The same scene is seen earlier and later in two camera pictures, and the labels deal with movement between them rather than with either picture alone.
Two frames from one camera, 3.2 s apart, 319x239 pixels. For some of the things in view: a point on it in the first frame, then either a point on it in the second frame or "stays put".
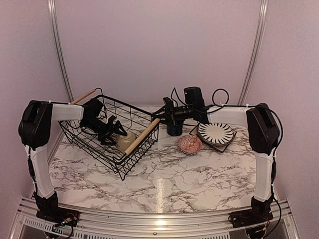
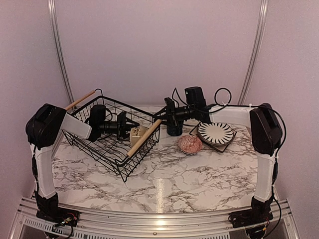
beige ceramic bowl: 123,142 -> 136,133
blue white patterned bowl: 190,145 stays put
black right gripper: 162,116 stays put
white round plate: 215,133 stays put
